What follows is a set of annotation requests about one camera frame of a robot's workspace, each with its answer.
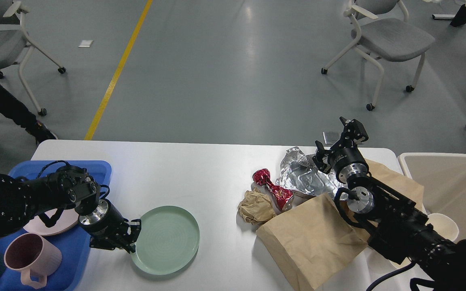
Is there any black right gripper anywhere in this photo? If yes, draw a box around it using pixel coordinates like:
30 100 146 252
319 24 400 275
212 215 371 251
312 116 369 183

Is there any pink plate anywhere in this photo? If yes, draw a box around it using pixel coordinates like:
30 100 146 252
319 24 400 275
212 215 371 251
23 209 79 236

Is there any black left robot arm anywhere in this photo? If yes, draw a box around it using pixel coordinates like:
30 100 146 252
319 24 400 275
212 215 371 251
0 162 141 253

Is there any grey chair left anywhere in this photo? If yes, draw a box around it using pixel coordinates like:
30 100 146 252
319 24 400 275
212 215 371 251
0 0 66 116

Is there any grey chair right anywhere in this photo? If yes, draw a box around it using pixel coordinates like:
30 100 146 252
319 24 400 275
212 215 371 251
321 0 435 111

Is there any crumpled brown paper ball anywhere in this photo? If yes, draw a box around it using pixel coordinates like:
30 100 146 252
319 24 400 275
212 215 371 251
238 187 277 225

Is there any person in black trousers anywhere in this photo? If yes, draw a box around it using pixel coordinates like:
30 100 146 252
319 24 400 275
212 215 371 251
0 84 58 144

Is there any pink mug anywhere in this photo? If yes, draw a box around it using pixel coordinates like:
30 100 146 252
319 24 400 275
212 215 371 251
4 233 62 289

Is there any front brown paper bag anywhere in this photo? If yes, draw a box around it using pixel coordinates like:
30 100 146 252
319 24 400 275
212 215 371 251
256 195 369 291

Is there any brown paper bag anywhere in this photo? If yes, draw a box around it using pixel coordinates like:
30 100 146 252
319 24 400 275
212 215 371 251
340 159 426 245
256 195 369 291

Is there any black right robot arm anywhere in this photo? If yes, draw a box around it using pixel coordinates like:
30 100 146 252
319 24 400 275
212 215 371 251
313 117 466 291

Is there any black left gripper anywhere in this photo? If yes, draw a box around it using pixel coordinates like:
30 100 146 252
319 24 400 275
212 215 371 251
79 199 141 253

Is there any green plate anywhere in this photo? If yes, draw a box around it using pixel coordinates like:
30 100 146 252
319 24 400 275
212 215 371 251
131 206 200 276

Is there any grey chair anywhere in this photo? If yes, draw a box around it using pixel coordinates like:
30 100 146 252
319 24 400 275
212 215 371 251
321 0 435 111
0 0 66 116

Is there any desk foot top right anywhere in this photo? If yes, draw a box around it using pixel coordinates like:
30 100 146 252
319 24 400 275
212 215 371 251
431 0 466 27

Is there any crumpled aluminium foil tray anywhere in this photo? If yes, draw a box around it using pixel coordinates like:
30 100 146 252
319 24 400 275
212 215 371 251
276 147 343 199

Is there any blue plastic tray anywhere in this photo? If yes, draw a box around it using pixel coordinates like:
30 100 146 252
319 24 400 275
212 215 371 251
0 160 112 291

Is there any white paper cup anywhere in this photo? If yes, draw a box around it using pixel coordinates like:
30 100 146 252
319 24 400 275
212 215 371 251
428 213 460 242

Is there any beige plastic bin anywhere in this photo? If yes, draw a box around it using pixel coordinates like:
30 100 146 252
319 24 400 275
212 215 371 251
398 152 466 240

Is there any rear brown paper bag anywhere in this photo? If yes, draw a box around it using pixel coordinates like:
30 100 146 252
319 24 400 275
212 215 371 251
340 159 426 245

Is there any red foil wrapper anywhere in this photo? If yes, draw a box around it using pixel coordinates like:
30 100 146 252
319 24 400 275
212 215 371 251
252 168 294 212

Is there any metal floor socket plate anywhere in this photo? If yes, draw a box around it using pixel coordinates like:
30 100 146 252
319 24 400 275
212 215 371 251
322 131 341 146

